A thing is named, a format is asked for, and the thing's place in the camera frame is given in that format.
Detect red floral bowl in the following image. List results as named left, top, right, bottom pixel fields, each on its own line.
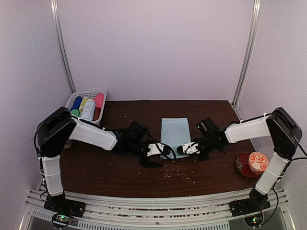
left=236, top=152, right=261, bottom=179

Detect right aluminium frame post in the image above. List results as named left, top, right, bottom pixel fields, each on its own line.
left=232, top=0, right=262, bottom=108

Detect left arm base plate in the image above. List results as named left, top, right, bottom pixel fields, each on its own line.
left=44, top=197, right=86, bottom=218

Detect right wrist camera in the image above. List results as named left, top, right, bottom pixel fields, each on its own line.
left=177, top=117, right=219, bottom=155

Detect dark red rolled towel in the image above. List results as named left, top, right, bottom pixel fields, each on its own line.
left=93, top=107, right=101, bottom=121

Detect orange white patterned bowl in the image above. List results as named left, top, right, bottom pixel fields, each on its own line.
left=248, top=152, right=269, bottom=173

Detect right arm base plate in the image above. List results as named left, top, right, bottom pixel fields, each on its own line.
left=229, top=198, right=271, bottom=217

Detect left aluminium frame post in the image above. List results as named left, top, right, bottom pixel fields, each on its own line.
left=50, top=0, right=76, bottom=93

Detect yellow rolled towel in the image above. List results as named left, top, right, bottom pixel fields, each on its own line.
left=79, top=97, right=90, bottom=113

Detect blue rolled towel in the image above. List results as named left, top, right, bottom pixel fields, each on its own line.
left=70, top=96, right=83, bottom=111

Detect light blue towel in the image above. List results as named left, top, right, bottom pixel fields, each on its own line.
left=80, top=99, right=95, bottom=121
left=160, top=118, right=191, bottom=159

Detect white plastic basket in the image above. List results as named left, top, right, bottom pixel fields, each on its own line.
left=65, top=89, right=107, bottom=125

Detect beige plastic cup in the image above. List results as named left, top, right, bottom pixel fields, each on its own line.
left=63, top=139, right=72, bottom=149

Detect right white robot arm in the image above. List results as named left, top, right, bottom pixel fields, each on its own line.
left=182, top=107, right=302, bottom=213

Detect pink rolled towel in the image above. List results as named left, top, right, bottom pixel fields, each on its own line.
left=94, top=93, right=105, bottom=109

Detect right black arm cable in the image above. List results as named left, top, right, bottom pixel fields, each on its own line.
left=260, top=141, right=307, bottom=227

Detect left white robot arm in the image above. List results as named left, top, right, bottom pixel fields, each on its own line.
left=34, top=107, right=168, bottom=213

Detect green rolled towel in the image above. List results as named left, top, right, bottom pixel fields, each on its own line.
left=71, top=109, right=80, bottom=117

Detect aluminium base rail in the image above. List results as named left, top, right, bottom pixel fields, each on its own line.
left=17, top=187, right=297, bottom=230

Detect aluminium frame post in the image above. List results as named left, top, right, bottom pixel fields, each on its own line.
left=232, top=0, right=262, bottom=108
left=50, top=0, right=76, bottom=93

